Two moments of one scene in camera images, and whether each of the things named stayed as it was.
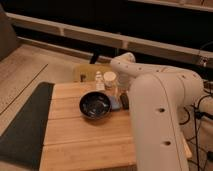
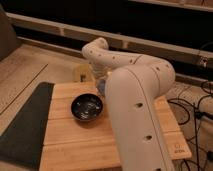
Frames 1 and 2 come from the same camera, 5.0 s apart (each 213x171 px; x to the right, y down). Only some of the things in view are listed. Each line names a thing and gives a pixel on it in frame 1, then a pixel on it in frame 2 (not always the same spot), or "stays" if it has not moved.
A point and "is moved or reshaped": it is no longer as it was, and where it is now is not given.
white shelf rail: (110, 38) stays
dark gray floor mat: (23, 141) stays
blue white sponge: (115, 102) is moved or reshaped
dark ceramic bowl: (95, 105) is moved or reshaped
